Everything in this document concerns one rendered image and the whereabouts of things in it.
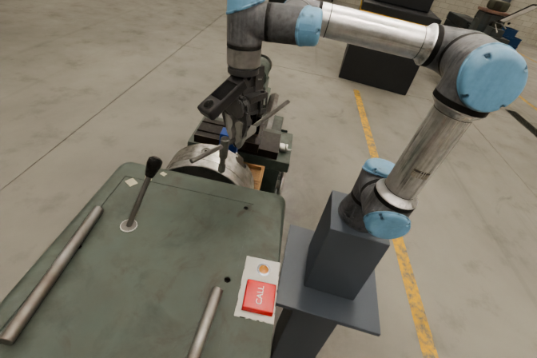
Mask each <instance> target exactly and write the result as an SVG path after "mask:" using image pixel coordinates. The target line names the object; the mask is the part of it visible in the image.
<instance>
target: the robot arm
mask: <svg viewBox="0 0 537 358"><path fill-rule="evenodd" d="M226 14H227V64H228V73H229V74H231V75H230V76H229V77H228V78H227V79H226V80H225V81H224V82H223V83H222V84H221V85H219V86H218V87H217V88H216V89H215V90H214V91H213V92H212V93H211V94H210V95H209V96H208V97H207V98H206V99H205V100H204V101H203V102H202V103H201V104H200V105H198V107H197V108H198V110H199V111H200V113H201V114H203V115H204V116H206V117H207V118H209V119H210V120H212V121H213V120H215V119H216V118H217V117H218V116H219V115H220V114H221V113H222V117H223V120H224V123H225V128H226V130H227V133H228V135H229V138H230V139H232V138H234V137H235V138H236V141H235V143H233V146H234V147H237V148H238V149H239V148H241V147H242V146H243V144H244V143H245V140H246V139H248V138H249V137H251V136H252V135H253V134H254V133H255V132H256V131H257V128H256V126H254V125H251V122H252V119H251V117H250V115H255V114H257V113H259V114H261V113H264V112H267V102H268V92H267V91H265V90H263V87H264V76H265V66H263V65H261V45H262V41H264V42H275V43H282V44H289V45H296V46H316V45H317V43H318V41H319V37H322V38H328V39H332V40H335V41H338V42H344V43H348V44H352V45H355V46H361V47H364V48H368V49H371V50H378V51H381V52H385V53H388V54H394V55H397V56H401V57H405V58H410V59H413V60H414V62H415V64H417V65H418V66H424V67H427V68H429V69H430V70H433V71H435V72H436V73H437V74H438V75H440V76H441V77H442V78H441V79H440V81H439V83H438V85H437V86H436V88H435V89H434V91H433V93H432V97H433V100H434V105H433V106H432V107H431V109H430V110H429V112H428V114H427V116H426V117H425V119H424V120H423V122H422V123H421V125H420V127H419V128H418V129H417V131H416V133H415V134H414V136H413V137H412V139H411V140H410V142H409V143H408V145H407V147H406V149H405V150H404V151H403V153H402V154H401V156H400V158H399V160H398V161H397V162H396V164H393V163H392V162H390V161H387V160H384V159H381V158H370V159H367V160H366V162H365V163H364V165H363V166H362V170H361V171H360V174H359V176H358V178H357V180H356V183H355V184H354V186H353V188H352V191H351V192H350V193H349V194H348V195H347V196H346V197H345V198H344V199H343V200H342V201H341V202H340V205H339V207H338V213H339V215H340V218H341V219H342V220H343V222H344V223H345V224H346V225H348V226H349V227H351V228H353V229H355V230H357V231H360V232H363V233H370V234H372V235H373V236H374V237H378V238H381V239H396V238H399V237H402V236H404V235H406V234H407V233H408V232H409V230H410V228H411V221H410V219H409V217H410V215H411V214H412V212H413V211H414V209H415V208H416V206H417V205H418V199H417V197H416V196H417V195H418V194H419V192H420V191H421V189H422V188H423V187H424V186H425V185H426V183H427V182H428V180H429V179H430V178H431V176H432V175H433V173H434V172H435V171H436V170H437V169H438V167H439V166H440V164H441V163H442V162H443V160H444V159H445V157H446V156H447V155H448V154H449V153H450V151H451V150H452V148H453V147H454V146H455V144H456V143H457V141H458V140H459V139H460V138H461V137H462V136H463V134H464V133H465V131H466V130H467V128H468V127H469V126H470V124H471V123H472V122H473V121H477V120H481V119H484V118H485V117H486V116H487V115H488V114H489V113H490V112H494V111H496V110H499V108H501V107H506V106H508V105H510V104H511V103H512V102H513V101H514V100H515V99H516V98H517V97H518V96H519V95H520V94H521V93H522V91H523V89H524V87H525V85H526V83H527V78H528V69H527V63H526V62H525V60H524V58H523V57H522V56H521V55H520V54H519V53H517V51H516V50H515V49H514V48H512V47H511V46H509V45H507V44H504V43H502V42H499V41H497V40H495V39H494V38H492V37H490V36H489V35H487V34H485V33H483V32H480V31H477V30H469V29H463V28H457V27H452V26H444V25H440V24H437V23H432V24H431V25H429V26H422V25H418V24H415V23H411V22H406V21H402V20H399V19H394V18H389V17H385V16H382V15H378V14H372V13H369V12H365V11H362V10H356V9H353V8H348V7H345V6H339V5H336V4H332V3H329V2H322V1H319V0H286V1H285V2H284V3H278V2H267V1H265V0H227V11H226ZM264 99H265V108H263V104H264Z"/></svg>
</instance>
